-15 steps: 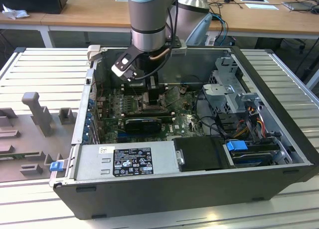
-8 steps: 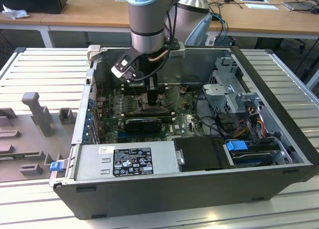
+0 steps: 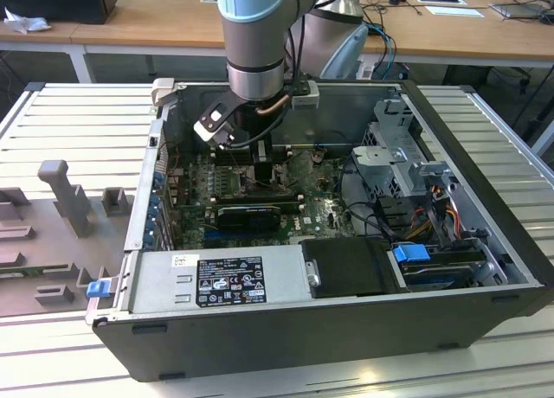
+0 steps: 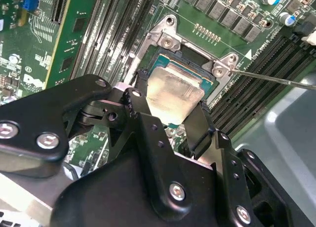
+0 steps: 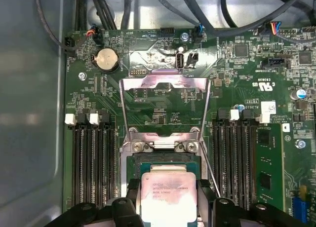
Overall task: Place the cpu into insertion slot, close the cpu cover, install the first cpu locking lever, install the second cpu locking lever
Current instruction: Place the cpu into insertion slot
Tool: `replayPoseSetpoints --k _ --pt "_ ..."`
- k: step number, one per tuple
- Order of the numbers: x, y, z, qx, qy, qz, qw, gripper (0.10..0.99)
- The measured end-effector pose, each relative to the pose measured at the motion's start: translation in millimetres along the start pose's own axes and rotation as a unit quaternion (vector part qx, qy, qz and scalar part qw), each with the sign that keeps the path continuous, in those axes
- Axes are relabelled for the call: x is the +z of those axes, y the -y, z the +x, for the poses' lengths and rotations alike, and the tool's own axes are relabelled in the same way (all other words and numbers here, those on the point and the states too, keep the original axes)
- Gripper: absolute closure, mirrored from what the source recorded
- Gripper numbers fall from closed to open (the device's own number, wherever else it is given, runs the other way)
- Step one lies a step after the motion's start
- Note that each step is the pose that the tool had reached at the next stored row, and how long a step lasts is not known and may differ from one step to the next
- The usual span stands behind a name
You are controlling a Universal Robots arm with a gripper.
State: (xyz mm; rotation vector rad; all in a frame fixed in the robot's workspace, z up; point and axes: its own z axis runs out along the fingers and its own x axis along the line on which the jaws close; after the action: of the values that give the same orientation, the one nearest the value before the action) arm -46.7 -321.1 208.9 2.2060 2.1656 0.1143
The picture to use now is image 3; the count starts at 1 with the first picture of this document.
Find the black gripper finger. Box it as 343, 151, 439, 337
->
253, 138, 274, 187

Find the metal socket cover frame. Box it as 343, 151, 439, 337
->
283, 149, 320, 187

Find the black RAM slot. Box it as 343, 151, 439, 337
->
214, 200, 300, 213
214, 153, 292, 166
214, 144, 292, 154
214, 189, 295, 202

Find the CPU socket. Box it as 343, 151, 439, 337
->
235, 163, 292, 196

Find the black graphics card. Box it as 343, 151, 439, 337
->
216, 205, 282, 234

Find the green motherboard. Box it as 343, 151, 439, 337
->
166, 146, 390, 250

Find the grey metal drive cage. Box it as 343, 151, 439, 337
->
350, 98, 461, 200

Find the black label sticker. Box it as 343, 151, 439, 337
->
196, 255, 266, 308

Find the black plastic air shroud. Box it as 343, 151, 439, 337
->
298, 236, 409, 299

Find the wooden desk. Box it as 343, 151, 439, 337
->
0, 0, 554, 69

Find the silver power supply unit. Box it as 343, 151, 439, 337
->
128, 245, 313, 316

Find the blue disk carrier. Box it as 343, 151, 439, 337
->
391, 241, 430, 268

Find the dark grey PC case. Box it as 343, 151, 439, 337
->
84, 78, 554, 384

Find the grey parts rack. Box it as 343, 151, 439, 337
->
0, 158, 136, 318

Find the hard disk drive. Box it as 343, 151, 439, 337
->
400, 259, 475, 292

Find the blue case latch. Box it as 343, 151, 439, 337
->
86, 280, 110, 299

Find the black computer box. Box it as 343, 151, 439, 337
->
0, 0, 119, 25

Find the crumpled white paper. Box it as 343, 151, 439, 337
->
3, 6, 54, 35

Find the green RAM stick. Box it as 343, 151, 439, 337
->
0, 264, 70, 280

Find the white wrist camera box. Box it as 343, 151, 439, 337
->
193, 103, 237, 151

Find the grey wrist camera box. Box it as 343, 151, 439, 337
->
289, 80, 322, 111

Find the pale grey case handle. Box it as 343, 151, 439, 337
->
151, 78, 177, 108

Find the blue cable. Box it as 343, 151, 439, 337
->
367, 23, 396, 81

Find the yellow red wire bundle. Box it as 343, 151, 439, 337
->
410, 201, 464, 240

